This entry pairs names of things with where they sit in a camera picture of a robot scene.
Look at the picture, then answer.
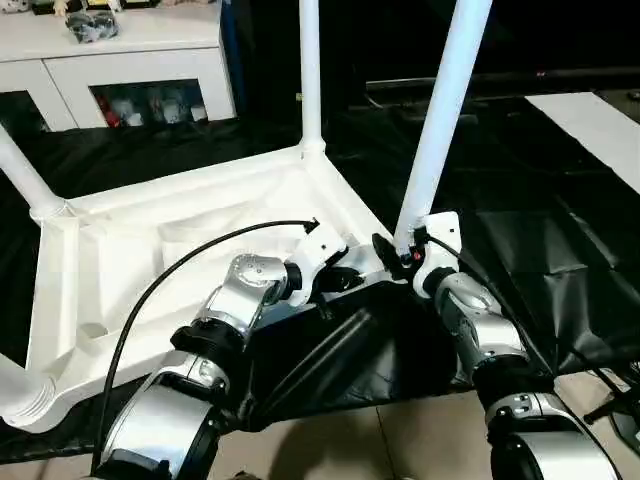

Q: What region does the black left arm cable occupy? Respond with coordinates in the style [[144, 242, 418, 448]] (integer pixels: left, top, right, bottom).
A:
[[89, 217, 321, 476]]

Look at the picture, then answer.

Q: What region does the white plastic table top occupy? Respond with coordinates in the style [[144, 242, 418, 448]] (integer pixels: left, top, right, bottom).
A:
[[0, 142, 409, 434]]

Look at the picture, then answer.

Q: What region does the blue vertical post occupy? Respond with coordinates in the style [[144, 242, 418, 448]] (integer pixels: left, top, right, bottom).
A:
[[219, 0, 246, 119]]

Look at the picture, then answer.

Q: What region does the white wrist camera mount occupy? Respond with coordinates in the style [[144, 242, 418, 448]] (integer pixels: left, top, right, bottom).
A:
[[412, 210, 461, 296], [287, 227, 349, 306]]

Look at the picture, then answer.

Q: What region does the black mat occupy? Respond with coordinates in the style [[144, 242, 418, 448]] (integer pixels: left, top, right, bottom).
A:
[[0, 92, 640, 464]]

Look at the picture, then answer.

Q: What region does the white flat board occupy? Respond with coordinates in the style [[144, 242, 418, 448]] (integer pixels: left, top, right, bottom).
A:
[[524, 92, 640, 194]]

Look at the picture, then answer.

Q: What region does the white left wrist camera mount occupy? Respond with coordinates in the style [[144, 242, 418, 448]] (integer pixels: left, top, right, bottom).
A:
[[287, 227, 349, 306]]

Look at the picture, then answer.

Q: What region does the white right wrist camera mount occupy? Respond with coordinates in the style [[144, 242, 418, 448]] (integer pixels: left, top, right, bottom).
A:
[[412, 210, 461, 296]]

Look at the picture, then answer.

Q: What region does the black flat stand base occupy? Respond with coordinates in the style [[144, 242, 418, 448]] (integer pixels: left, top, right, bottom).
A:
[[614, 394, 640, 446]]

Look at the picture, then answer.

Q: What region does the white bottle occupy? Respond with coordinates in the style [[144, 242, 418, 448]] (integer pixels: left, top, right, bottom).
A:
[[162, 97, 184, 125]]

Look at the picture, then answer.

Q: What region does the thin black rod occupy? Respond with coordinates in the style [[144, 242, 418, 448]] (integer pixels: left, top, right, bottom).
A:
[[584, 389, 636, 424]]

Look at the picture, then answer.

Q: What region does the white cabinet with glass doors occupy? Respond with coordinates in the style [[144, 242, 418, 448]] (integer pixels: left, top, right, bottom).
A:
[[0, 0, 239, 134]]

